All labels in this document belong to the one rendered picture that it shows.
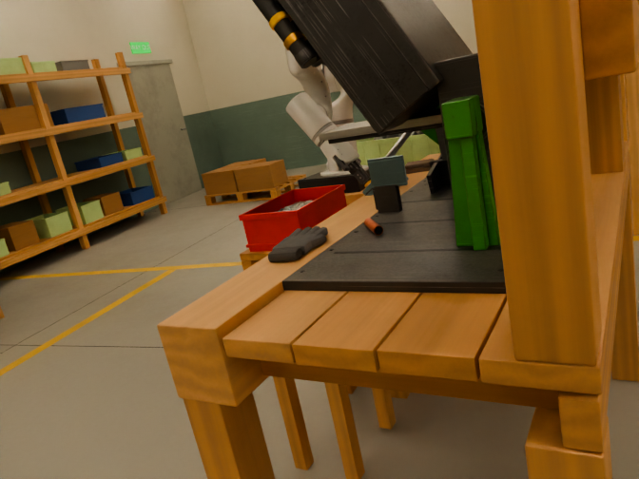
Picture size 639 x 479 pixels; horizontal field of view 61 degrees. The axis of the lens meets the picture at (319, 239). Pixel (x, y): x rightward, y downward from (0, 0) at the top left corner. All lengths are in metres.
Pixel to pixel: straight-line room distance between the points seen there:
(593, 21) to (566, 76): 0.11
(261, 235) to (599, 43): 1.18
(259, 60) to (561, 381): 9.16
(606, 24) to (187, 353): 0.77
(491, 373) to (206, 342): 0.46
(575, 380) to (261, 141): 9.28
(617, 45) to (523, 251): 0.24
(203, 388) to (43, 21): 7.30
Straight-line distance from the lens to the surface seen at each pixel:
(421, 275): 0.95
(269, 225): 1.63
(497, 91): 0.61
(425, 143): 2.44
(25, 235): 6.56
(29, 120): 6.82
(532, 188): 0.62
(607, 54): 0.69
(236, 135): 10.05
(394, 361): 0.77
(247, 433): 1.09
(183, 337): 0.98
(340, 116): 2.08
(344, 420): 1.81
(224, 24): 9.98
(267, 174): 7.06
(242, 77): 9.85
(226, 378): 0.96
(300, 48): 1.23
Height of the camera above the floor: 1.24
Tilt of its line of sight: 15 degrees down
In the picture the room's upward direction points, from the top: 12 degrees counter-clockwise
